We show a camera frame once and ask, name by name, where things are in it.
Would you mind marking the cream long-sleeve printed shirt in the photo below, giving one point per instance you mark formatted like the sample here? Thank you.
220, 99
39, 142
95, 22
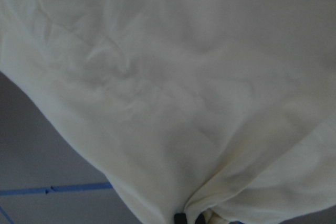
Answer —
221, 108

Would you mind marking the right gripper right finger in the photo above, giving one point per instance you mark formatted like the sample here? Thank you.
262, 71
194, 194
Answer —
200, 219

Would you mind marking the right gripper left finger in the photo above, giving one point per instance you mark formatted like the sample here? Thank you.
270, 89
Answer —
180, 218

